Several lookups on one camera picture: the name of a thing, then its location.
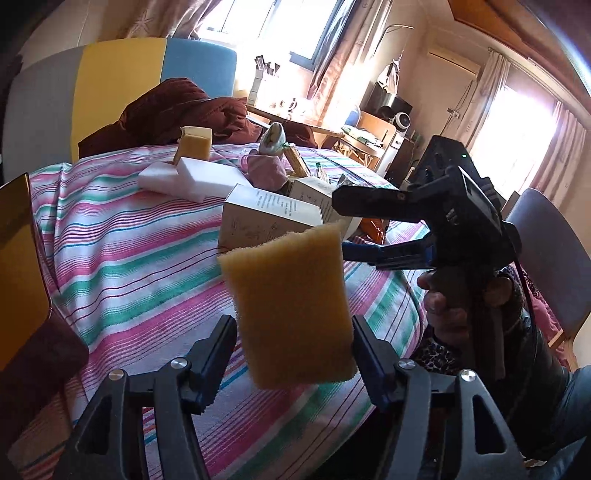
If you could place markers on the wooden side desk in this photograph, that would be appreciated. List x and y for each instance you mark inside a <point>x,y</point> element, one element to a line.
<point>382,146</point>

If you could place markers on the orange snack bag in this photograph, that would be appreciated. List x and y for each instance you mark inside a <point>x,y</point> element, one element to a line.
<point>375,229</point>

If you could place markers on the yellow sponge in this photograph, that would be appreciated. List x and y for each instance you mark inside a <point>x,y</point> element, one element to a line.
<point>291,307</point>

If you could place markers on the cracker packet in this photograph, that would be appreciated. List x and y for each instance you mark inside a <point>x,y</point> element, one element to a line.
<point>297,163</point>

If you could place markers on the pink rolled cloth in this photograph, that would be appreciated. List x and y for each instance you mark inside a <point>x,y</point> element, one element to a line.
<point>265,172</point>

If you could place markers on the dark red jacket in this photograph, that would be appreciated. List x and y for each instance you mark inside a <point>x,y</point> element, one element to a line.
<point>157,117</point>

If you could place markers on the grey yellow blue chair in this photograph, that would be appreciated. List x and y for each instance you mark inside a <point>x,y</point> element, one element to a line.
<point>58,101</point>

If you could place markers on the small yellow sponge block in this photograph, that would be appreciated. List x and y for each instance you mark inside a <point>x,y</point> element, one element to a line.
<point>194,142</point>

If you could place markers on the cream herbal cream box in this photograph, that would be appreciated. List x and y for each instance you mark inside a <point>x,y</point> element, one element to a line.
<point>251,217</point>

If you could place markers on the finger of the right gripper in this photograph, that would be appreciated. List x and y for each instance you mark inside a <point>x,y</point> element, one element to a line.
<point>378,203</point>
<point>417,254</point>

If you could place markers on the phone stand on desk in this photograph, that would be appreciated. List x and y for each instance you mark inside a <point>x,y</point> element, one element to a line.
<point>264,82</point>

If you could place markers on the striped tablecloth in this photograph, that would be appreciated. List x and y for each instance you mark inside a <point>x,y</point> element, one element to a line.
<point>135,274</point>

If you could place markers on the white green rolled sock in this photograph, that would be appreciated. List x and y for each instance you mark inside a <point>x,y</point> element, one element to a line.
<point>271,143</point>

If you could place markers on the person's right hand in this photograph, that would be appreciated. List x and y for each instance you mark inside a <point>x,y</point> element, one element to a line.
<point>450,325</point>

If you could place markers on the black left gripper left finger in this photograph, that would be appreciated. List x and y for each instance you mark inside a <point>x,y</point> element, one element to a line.
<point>108,439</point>

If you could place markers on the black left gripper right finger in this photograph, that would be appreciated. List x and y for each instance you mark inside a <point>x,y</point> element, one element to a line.
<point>440,426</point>

